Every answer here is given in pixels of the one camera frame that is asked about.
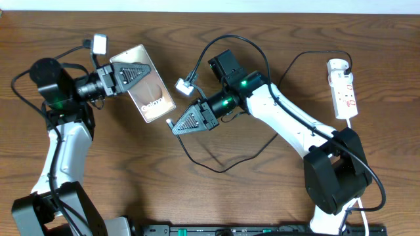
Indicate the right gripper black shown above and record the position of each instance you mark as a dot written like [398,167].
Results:
[210,122]

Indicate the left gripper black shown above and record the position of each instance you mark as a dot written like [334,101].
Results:
[108,79]

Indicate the smartphone with bronze screen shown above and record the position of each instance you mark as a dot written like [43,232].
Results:
[150,94]

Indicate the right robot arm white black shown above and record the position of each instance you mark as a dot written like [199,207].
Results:
[336,172]

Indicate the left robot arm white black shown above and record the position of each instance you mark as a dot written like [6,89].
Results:
[58,204]

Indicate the white power strip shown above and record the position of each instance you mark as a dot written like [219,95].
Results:
[342,90]

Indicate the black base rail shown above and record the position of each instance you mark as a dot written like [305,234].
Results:
[165,230]

